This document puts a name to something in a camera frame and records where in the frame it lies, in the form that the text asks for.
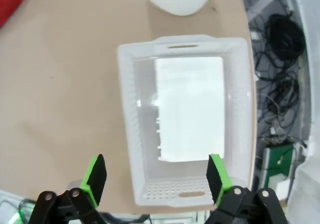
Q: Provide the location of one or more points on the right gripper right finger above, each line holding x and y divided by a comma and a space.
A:
217, 179

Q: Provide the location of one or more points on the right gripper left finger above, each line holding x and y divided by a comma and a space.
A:
95, 176

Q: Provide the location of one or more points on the green box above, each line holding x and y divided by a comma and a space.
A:
280, 161

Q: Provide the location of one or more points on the white perforated plastic basket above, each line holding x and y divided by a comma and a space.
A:
130, 104

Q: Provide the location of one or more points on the large white table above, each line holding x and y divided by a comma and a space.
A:
311, 59

